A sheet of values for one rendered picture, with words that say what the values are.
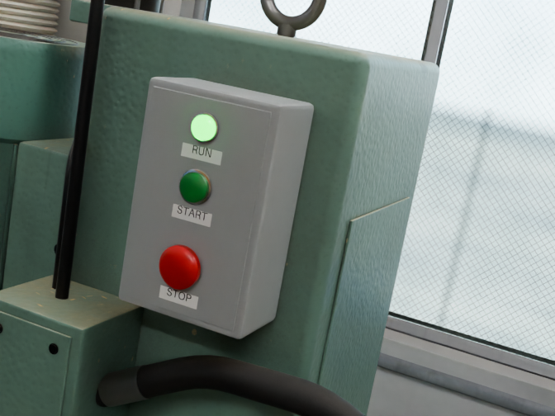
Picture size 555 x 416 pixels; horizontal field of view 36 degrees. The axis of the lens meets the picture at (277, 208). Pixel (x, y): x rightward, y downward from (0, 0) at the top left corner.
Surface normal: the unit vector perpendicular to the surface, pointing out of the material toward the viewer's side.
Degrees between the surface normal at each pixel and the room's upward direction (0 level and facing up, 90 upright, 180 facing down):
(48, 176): 90
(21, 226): 90
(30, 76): 90
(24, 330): 90
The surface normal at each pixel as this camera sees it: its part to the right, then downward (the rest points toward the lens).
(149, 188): -0.40, 0.12
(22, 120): 0.52, 0.26
